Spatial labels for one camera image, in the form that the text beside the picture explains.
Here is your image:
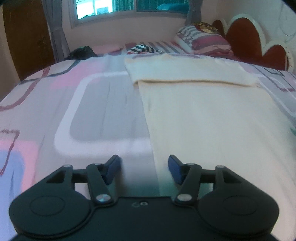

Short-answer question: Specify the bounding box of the red white headboard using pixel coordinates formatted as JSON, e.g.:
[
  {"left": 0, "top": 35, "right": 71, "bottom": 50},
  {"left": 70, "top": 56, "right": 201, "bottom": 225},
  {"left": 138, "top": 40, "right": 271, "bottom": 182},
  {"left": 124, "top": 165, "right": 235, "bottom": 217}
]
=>
[{"left": 212, "top": 14, "right": 295, "bottom": 73}]

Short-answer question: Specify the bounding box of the window with white frame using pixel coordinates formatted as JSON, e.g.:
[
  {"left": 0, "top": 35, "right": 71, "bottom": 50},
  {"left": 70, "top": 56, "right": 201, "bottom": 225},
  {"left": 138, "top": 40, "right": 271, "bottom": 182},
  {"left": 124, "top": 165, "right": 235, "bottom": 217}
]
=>
[{"left": 68, "top": 0, "right": 189, "bottom": 28}]

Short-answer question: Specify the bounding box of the grey curtain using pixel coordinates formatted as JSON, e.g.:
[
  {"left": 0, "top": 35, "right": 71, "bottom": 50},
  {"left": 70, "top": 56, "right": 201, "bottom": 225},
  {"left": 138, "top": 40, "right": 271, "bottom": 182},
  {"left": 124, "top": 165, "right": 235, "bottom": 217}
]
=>
[
  {"left": 42, "top": 0, "right": 70, "bottom": 62},
  {"left": 185, "top": 0, "right": 203, "bottom": 26}
]

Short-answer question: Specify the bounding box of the red black striped garment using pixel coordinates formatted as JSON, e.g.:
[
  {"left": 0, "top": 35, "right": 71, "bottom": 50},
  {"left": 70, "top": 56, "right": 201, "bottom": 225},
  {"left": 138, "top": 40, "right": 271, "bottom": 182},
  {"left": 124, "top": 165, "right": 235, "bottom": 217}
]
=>
[{"left": 127, "top": 44, "right": 163, "bottom": 54}]

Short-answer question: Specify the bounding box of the grey curtain right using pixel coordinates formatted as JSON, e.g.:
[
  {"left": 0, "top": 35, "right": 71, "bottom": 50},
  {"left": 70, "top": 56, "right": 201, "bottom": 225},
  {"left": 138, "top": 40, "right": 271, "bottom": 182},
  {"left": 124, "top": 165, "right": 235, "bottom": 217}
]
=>
[{"left": 185, "top": 0, "right": 203, "bottom": 26}]

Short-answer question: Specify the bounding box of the cream knitted sweater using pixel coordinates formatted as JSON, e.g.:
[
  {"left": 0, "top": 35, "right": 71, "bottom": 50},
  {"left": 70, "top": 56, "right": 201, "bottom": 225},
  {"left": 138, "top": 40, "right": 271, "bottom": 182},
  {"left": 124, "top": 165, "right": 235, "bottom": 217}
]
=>
[{"left": 124, "top": 53, "right": 296, "bottom": 209}]

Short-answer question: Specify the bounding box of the pink striped bed sheet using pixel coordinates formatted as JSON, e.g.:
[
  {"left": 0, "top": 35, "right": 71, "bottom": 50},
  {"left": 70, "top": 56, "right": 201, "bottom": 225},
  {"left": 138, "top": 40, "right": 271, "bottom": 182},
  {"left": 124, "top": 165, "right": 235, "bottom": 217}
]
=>
[{"left": 91, "top": 41, "right": 240, "bottom": 61}]

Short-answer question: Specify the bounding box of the yellow patterned cushion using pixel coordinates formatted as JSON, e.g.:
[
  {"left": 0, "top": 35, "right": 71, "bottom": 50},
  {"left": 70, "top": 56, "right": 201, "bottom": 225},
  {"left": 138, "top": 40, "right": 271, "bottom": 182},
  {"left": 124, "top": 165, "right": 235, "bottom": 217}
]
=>
[{"left": 192, "top": 22, "right": 220, "bottom": 34}]

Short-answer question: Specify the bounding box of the brown wooden door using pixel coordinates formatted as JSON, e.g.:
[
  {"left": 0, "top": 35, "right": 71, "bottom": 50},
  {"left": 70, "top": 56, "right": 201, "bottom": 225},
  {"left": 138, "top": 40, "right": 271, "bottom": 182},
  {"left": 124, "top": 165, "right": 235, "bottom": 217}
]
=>
[{"left": 3, "top": 1, "right": 55, "bottom": 81}]

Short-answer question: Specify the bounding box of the striped pink pillow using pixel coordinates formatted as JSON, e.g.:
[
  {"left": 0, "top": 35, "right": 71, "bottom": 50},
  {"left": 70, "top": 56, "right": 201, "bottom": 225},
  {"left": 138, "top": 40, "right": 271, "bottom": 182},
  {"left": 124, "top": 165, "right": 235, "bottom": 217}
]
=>
[{"left": 174, "top": 25, "right": 231, "bottom": 53}]

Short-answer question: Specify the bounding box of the pink grey patterned quilt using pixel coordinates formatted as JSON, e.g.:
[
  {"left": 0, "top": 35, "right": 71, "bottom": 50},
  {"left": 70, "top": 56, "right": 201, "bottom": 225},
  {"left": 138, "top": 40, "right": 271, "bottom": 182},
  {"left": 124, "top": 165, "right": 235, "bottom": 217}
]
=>
[{"left": 1, "top": 54, "right": 295, "bottom": 240}]

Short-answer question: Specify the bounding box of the black bag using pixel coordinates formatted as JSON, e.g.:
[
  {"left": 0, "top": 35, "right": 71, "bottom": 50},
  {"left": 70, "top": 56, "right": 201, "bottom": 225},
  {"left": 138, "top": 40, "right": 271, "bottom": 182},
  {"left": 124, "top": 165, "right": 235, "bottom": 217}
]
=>
[{"left": 65, "top": 46, "right": 98, "bottom": 60}]

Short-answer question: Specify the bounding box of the grey curtain left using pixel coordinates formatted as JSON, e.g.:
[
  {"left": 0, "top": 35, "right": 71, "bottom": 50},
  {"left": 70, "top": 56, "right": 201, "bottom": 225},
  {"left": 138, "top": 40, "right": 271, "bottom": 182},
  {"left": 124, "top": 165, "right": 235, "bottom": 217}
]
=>
[{"left": 42, "top": 0, "right": 70, "bottom": 62}]

